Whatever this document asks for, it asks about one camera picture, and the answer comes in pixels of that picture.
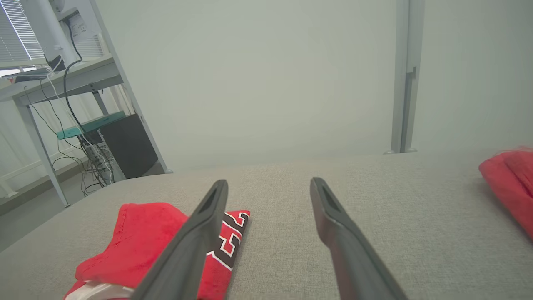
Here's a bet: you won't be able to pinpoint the teal flat box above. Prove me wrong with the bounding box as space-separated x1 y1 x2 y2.
55 110 127 140

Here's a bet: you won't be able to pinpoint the black computer tower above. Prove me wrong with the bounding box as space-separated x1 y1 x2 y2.
85 113 160 184

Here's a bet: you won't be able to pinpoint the thin black cable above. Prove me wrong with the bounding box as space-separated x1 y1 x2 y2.
23 79 110 197

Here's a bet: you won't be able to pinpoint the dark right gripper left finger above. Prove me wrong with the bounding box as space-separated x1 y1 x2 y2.
131 179 229 300

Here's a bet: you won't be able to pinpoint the red and white jersey shirt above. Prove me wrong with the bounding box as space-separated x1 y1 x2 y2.
64 202 251 300

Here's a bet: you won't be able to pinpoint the red shorts with white stripe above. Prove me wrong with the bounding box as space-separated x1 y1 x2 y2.
478 146 533 241

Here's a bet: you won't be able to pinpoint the thick black cable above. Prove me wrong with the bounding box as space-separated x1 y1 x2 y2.
62 18 91 139

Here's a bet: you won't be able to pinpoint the white window blind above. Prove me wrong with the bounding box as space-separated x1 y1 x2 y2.
0 0 46 64

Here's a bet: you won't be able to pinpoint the small black desk device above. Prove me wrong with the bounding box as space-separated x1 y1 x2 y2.
45 54 67 73

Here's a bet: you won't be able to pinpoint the light grey desk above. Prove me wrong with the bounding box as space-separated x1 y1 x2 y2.
0 54 125 208

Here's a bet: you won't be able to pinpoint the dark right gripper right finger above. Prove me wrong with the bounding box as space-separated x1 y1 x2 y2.
310 177 409 300

